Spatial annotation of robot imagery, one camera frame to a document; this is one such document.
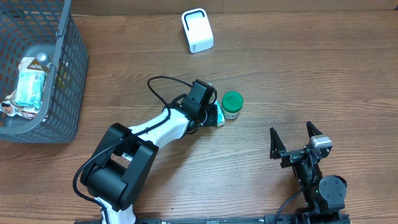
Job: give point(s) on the colourful snack wrapper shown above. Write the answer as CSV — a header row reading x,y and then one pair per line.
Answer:
x,y
10,107

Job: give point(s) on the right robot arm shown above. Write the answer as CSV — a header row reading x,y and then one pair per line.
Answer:
x,y
324,196

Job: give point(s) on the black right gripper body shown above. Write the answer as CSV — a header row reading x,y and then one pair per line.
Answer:
x,y
291,155

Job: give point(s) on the clear bottle with silver cap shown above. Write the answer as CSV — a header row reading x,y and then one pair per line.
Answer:
x,y
43,53

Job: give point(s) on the grey plastic mesh basket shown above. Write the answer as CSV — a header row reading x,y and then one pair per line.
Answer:
x,y
29,28

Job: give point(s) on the green lid jar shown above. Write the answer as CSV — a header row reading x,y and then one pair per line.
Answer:
x,y
231,104

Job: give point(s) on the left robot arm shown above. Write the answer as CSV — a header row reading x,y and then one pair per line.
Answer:
x,y
115,174

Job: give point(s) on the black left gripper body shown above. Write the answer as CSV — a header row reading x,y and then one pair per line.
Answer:
x,y
210,118

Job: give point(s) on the teal tissue pack in basket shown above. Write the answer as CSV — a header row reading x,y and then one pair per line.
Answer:
x,y
29,89

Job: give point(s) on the brown snack packet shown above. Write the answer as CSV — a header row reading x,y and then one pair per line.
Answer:
x,y
30,64

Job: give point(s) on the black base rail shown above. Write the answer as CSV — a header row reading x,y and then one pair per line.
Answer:
x,y
211,221

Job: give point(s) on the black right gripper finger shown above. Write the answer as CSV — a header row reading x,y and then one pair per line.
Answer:
x,y
312,130
277,146

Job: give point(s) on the white barcode scanner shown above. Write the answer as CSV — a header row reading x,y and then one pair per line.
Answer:
x,y
197,30

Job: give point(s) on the small Kleenex tissue pack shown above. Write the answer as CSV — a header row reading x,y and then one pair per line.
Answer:
x,y
220,115

